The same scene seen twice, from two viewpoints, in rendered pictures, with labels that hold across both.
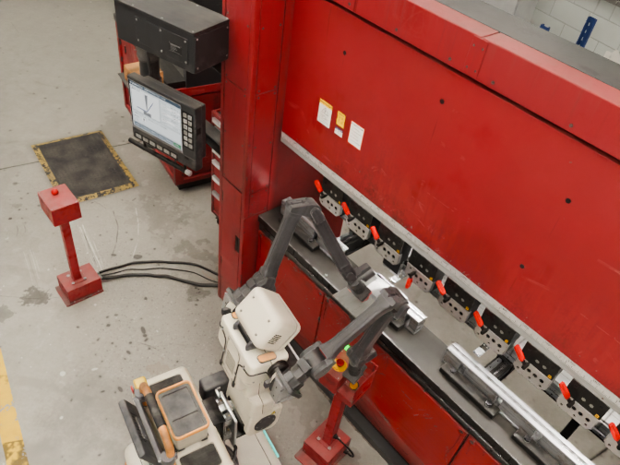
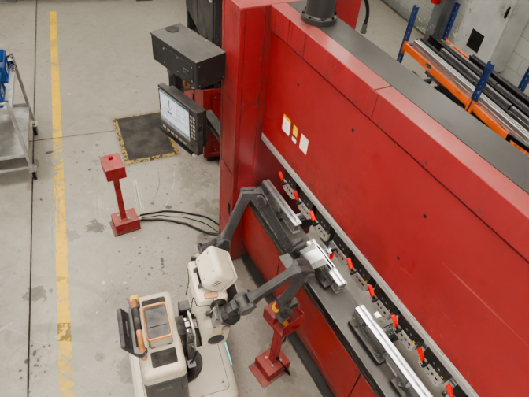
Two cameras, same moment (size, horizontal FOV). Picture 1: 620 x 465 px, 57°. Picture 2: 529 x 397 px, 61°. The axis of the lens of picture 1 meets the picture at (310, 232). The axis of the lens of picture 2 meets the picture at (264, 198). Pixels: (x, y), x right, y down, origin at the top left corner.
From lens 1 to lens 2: 55 cm
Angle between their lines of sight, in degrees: 10
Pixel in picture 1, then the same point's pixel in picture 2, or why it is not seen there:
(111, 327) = (141, 254)
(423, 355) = (339, 310)
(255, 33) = (238, 64)
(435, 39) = (348, 86)
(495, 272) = (382, 259)
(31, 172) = (109, 138)
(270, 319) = (214, 270)
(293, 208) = (243, 194)
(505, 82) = (387, 124)
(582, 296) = (433, 287)
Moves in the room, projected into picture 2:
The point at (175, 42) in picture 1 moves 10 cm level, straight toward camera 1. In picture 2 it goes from (186, 67) to (183, 76)
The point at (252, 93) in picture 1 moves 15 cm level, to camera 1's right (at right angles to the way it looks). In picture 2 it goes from (238, 105) to (259, 111)
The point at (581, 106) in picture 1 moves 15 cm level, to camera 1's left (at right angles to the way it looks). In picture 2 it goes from (430, 150) to (393, 140)
